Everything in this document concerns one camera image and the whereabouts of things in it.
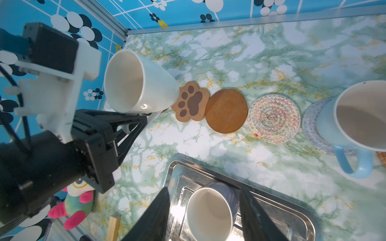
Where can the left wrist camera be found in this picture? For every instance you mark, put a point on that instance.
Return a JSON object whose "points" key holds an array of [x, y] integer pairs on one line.
{"points": [[60, 64]]}

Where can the lavender ceramic mug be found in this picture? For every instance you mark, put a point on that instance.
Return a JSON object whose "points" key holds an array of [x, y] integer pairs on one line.
{"points": [[211, 212]]}

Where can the light blue handled mug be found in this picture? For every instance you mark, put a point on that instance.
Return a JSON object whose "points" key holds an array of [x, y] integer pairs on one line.
{"points": [[354, 123]]}

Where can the metal serving tray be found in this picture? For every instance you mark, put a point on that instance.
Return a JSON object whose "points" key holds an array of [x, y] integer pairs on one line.
{"points": [[184, 176]]}

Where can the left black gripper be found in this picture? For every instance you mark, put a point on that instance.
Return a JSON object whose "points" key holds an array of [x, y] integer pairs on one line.
{"points": [[104, 138]]}

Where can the multicolour woven round coaster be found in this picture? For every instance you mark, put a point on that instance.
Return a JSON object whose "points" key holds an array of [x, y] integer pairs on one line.
{"points": [[274, 118]]}

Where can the cork paw print coaster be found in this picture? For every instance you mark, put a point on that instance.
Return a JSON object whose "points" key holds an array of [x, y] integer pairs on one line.
{"points": [[192, 103]]}

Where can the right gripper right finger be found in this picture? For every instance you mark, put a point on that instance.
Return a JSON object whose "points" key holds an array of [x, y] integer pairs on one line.
{"points": [[256, 224]]}

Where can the cream mug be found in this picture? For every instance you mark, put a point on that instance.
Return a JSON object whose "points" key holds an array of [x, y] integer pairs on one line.
{"points": [[135, 84]]}

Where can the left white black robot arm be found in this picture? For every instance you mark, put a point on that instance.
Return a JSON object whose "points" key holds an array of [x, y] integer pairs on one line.
{"points": [[30, 177]]}

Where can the tan wicker round coaster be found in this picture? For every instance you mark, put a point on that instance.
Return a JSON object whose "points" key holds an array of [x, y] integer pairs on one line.
{"points": [[382, 157]]}

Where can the brown wooden round coaster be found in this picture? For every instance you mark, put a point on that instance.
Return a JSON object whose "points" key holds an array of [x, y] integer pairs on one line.
{"points": [[226, 111]]}

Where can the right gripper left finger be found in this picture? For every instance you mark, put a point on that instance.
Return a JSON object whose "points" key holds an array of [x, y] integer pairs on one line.
{"points": [[152, 225]]}

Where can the small wooden block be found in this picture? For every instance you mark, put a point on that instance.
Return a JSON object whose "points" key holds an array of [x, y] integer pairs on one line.
{"points": [[113, 227]]}

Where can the grey woven round coaster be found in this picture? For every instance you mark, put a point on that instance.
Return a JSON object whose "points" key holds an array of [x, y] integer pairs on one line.
{"points": [[309, 127]]}

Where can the plush toy with glasses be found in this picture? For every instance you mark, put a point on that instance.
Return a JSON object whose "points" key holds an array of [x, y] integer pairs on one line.
{"points": [[77, 204]]}

